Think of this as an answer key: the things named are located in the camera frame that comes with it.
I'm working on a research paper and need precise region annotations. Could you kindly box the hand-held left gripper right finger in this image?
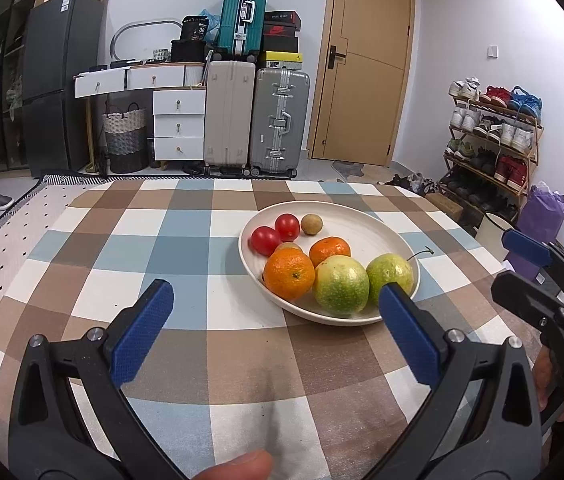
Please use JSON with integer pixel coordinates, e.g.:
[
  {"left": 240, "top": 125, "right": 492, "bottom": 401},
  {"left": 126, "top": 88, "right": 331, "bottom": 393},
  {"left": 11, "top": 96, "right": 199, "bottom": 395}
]
[{"left": 361, "top": 281, "right": 543, "bottom": 480}]

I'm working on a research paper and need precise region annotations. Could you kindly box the cream round plate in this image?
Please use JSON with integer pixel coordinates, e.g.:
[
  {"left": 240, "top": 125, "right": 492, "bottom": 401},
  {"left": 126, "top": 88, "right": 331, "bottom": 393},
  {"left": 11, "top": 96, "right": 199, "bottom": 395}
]
[{"left": 238, "top": 201, "right": 421, "bottom": 327}]

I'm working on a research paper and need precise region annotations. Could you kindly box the blue plastic bag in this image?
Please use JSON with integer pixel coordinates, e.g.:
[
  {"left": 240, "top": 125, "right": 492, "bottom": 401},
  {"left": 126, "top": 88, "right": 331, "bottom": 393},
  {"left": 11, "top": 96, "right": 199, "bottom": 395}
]
[{"left": 201, "top": 8, "right": 223, "bottom": 36}]

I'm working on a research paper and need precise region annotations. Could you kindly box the dark glass-door cabinet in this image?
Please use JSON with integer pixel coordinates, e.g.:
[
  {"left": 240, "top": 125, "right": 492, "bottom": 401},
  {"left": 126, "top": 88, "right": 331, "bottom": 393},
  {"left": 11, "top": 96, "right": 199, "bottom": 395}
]
[{"left": 0, "top": 0, "right": 38, "bottom": 176}]

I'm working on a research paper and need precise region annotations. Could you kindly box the teal suitcase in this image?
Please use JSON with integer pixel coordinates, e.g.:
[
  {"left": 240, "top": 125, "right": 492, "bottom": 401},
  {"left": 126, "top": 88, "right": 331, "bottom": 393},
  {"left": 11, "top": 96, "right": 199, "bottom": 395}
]
[{"left": 218, "top": 0, "right": 269, "bottom": 58}]

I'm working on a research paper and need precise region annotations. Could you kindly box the large black shoe box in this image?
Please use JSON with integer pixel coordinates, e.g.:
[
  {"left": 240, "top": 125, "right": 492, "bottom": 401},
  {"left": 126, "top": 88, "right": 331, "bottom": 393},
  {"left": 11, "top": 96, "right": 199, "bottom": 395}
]
[{"left": 262, "top": 35, "right": 300, "bottom": 53}]

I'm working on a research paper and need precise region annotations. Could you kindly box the grey oval frame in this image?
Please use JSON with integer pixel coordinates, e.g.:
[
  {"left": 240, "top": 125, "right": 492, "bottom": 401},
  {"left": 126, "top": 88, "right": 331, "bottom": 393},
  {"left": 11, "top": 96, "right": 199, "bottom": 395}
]
[{"left": 111, "top": 20, "right": 183, "bottom": 63}]

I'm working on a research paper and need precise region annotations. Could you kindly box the silver suitcase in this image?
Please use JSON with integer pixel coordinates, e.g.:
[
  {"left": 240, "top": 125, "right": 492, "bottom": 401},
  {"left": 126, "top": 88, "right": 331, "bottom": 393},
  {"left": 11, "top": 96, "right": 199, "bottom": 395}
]
[{"left": 249, "top": 67, "right": 311, "bottom": 178}]

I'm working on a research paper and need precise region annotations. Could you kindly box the orange mandarin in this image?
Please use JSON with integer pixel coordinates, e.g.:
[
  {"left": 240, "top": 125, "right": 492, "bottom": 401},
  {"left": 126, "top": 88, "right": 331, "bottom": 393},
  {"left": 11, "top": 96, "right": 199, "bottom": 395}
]
[
  {"left": 263, "top": 248, "right": 316, "bottom": 302},
  {"left": 309, "top": 236, "right": 351, "bottom": 268}
]

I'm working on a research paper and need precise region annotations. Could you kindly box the shoe rack with shoes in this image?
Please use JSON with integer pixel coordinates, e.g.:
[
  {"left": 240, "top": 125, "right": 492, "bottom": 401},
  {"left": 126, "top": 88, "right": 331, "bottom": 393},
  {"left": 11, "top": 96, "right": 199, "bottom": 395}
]
[{"left": 439, "top": 76, "right": 544, "bottom": 213}]

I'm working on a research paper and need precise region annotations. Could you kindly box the white ribbed container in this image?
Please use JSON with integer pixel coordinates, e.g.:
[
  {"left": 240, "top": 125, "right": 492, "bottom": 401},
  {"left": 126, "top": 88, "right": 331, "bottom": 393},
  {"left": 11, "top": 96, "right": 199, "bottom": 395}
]
[{"left": 182, "top": 66, "right": 207, "bottom": 88}]

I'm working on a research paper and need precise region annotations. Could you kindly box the red tomato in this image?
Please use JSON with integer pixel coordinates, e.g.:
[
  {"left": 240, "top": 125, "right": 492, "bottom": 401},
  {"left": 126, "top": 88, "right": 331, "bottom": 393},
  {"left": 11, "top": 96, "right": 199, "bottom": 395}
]
[
  {"left": 275, "top": 213, "right": 301, "bottom": 241},
  {"left": 251, "top": 226, "right": 283, "bottom": 257}
]

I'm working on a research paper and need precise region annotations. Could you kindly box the black foil bag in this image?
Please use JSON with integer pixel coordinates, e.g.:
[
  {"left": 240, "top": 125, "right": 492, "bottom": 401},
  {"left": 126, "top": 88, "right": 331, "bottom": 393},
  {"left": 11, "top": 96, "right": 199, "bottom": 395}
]
[{"left": 181, "top": 15, "right": 211, "bottom": 43}]

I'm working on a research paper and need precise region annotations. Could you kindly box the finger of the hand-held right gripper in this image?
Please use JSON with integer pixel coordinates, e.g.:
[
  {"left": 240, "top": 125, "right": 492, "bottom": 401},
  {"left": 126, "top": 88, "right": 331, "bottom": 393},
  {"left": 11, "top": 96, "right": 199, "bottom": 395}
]
[
  {"left": 490, "top": 270, "right": 564, "bottom": 333},
  {"left": 503, "top": 229, "right": 564, "bottom": 291}
]

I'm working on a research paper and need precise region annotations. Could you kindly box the wooden shoe rack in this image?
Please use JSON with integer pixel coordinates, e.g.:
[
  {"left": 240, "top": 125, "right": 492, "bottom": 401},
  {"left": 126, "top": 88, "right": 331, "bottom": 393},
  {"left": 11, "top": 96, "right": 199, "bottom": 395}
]
[{"left": 436, "top": 95, "right": 545, "bottom": 226}]

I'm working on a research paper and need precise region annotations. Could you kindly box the beige suitcase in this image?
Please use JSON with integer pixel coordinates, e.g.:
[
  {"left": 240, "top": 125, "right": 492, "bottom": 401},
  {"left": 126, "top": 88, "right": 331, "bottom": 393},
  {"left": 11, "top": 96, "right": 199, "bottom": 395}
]
[{"left": 204, "top": 60, "right": 257, "bottom": 173}]

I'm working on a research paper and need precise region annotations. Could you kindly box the grey floor mat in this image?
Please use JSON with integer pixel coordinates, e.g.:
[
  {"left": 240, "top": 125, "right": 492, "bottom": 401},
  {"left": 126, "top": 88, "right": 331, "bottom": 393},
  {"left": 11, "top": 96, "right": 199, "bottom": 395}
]
[{"left": 332, "top": 160, "right": 365, "bottom": 181}]

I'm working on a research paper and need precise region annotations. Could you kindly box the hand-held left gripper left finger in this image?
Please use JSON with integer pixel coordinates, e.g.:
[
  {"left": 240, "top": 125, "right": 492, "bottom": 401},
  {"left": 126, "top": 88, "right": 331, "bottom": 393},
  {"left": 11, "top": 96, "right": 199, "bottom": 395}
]
[{"left": 8, "top": 279, "right": 189, "bottom": 480}]

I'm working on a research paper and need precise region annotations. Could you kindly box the yellow and black box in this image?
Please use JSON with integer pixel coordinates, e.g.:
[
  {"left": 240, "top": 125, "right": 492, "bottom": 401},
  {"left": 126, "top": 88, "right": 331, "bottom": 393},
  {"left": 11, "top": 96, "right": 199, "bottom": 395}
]
[{"left": 260, "top": 51, "right": 305, "bottom": 71}]

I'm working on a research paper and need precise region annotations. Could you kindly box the grey sneaker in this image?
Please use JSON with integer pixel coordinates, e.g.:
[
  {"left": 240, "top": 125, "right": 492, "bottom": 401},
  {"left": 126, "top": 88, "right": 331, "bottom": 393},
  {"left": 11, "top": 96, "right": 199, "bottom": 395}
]
[{"left": 404, "top": 172, "right": 437, "bottom": 196}]

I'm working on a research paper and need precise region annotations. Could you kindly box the wooden door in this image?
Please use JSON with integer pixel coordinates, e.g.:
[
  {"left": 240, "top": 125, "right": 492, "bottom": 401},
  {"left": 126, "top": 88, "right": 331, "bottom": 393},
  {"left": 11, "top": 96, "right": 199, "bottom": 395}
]
[{"left": 307, "top": 0, "right": 417, "bottom": 167}]

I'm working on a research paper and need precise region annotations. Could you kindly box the purple paper bag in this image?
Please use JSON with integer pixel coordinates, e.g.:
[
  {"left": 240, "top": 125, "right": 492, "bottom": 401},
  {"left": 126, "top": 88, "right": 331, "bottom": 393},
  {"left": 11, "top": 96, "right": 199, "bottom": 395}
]
[{"left": 504, "top": 182, "right": 564, "bottom": 281}]

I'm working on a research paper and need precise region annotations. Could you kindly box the woven laundry basket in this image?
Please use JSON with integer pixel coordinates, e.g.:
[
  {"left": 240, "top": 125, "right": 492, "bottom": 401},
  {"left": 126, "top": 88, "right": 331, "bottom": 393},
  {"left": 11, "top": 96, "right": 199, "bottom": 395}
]
[{"left": 103, "top": 102, "right": 150, "bottom": 174}]

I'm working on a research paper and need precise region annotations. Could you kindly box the striped-border mat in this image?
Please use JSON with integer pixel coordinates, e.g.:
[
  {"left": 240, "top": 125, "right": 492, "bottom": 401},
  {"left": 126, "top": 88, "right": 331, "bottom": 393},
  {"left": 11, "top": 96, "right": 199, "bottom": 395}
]
[{"left": 0, "top": 174, "right": 113, "bottom": 306}]

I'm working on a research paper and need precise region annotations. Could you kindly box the green round fruit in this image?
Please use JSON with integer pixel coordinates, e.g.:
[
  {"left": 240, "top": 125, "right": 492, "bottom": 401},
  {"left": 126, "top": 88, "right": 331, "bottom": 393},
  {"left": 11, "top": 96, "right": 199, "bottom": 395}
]
[
  {"left": 313, "top": 255, "right": 371, "bottom": 316},
  {"left": 366, "top": 253, "right": 415, "bottom": 307}
]

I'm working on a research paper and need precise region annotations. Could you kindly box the person's left hand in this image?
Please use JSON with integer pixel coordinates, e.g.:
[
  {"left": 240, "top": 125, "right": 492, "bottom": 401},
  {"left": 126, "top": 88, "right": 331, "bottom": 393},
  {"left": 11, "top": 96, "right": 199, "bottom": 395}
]
[{"left": 196, "top": 449, "right": 273, "bottom": 480}]

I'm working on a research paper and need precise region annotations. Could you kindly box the checked tablecloth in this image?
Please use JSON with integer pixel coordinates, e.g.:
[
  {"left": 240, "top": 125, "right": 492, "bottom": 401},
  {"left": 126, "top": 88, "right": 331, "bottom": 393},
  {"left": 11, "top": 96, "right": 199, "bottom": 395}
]
[{"left": 0, "top": 177, "right": 552, "bottom": 480}]

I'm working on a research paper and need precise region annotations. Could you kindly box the white drawer desk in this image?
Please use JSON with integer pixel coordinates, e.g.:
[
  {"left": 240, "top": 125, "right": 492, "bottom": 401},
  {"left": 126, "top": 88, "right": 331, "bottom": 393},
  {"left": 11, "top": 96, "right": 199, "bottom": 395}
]
[{"left": 74, "top": 61, "right": 207, "bottom": 168}]

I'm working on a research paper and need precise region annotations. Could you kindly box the dark grey refrigerator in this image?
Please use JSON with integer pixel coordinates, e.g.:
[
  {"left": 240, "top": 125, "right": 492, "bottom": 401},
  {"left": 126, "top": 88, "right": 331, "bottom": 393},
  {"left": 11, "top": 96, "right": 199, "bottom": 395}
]
[{"left": 21, "top": 0, "right": 108, "bottom": 176}]

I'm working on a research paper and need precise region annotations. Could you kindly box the white bucket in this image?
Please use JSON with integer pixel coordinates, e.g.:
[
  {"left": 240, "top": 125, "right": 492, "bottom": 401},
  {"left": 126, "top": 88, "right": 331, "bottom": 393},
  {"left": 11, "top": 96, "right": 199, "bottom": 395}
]
[{"left": 476, "top": 212, "right": 512, "bottom": 261}]

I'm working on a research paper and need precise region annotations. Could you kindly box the black storage box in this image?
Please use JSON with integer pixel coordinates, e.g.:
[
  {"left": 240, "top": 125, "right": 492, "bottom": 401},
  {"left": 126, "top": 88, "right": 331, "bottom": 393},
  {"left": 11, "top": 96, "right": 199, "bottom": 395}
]
[{"left": 169, "top": 39, "right": 207, "bottom": 63}]

